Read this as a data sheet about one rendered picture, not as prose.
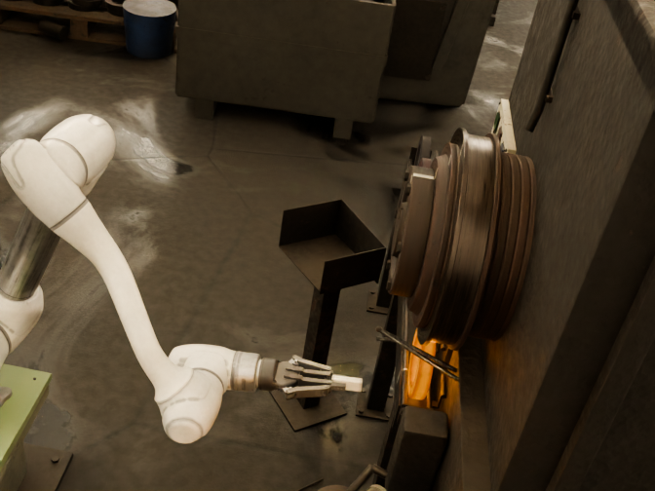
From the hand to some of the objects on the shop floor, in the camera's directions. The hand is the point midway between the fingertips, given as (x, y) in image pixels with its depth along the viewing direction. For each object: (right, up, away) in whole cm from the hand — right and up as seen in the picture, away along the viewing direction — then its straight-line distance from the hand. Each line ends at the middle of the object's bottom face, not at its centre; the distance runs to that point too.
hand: (346, 383), depth 194 cm
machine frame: (+50, -63, +53) cm, 96 cm away
